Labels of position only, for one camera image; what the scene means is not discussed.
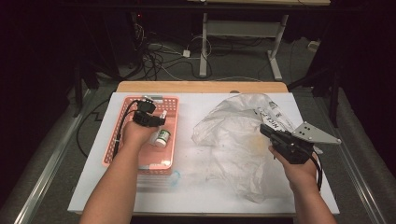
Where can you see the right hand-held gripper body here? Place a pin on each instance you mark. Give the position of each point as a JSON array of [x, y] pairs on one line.
[[299, 146]]

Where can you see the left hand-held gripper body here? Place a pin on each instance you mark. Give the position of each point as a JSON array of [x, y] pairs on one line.
[[144, 115]]

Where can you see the small white tube red print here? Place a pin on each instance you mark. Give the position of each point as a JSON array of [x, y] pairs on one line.
[[163, 114]]

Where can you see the white bottle green label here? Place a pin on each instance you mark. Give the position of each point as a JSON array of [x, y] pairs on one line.
[[162, 137]]

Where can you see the white dropper bottle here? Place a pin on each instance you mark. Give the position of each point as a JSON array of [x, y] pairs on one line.
[[154, 138]]

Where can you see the pink perforated plastic basket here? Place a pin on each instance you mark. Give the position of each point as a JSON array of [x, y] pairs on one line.
[[155, 155]]

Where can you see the clear plastic bag yellow face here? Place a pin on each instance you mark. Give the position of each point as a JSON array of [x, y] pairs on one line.
[[236, 149]]

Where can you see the person's left hand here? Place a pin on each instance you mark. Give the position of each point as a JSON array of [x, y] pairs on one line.
[[137, 137]]

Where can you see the person's right hand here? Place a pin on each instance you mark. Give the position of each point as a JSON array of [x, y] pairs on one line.
[[297, 172]]

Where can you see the black metal stand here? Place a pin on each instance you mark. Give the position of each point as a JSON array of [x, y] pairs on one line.
[[330, 90], [82, 84]]

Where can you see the white power adapter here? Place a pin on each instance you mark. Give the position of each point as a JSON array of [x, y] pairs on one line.
[[186, 53]]

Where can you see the white power strip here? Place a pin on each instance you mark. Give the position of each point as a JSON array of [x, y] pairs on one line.
[[313, 45]]

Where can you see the aluminium rail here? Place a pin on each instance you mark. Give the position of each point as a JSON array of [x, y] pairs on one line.
[[364, 183], [46, 174]]

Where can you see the grey metal desk frame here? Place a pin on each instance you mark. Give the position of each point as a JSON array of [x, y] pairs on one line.
[[243, 28]]

